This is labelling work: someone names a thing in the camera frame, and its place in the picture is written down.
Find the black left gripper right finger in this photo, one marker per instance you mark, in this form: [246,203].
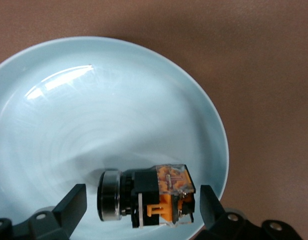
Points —
[210,207]

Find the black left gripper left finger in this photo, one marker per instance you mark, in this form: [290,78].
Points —
[71,205]

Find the orange push button switch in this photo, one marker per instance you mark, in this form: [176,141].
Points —
[143,190]

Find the light blue round plate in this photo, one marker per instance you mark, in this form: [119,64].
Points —
[93,112]

